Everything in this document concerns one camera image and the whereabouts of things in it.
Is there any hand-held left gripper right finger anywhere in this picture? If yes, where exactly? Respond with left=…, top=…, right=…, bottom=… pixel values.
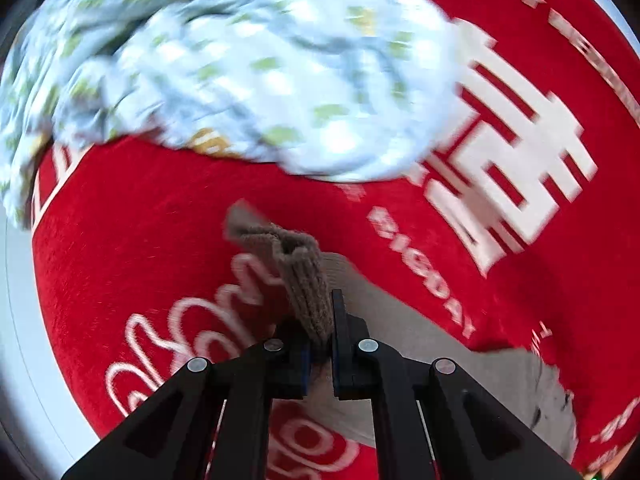
left=331, top=289, right=584, bottom=480

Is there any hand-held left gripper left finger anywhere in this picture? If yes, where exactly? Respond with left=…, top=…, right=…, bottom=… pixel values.
left=61, top=318, right=313, bottom=480

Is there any grey knit sweater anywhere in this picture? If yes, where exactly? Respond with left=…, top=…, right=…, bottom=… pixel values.
left=222, top=200, right=579, bottom=467

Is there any red printed sofa cover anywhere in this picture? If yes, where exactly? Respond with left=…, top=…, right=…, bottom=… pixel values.
left=30, top=0, right=640, bottom=480

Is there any white floral print garment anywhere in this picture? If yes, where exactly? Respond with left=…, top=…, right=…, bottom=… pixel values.
left=0, top=0, right=468, bottom=231

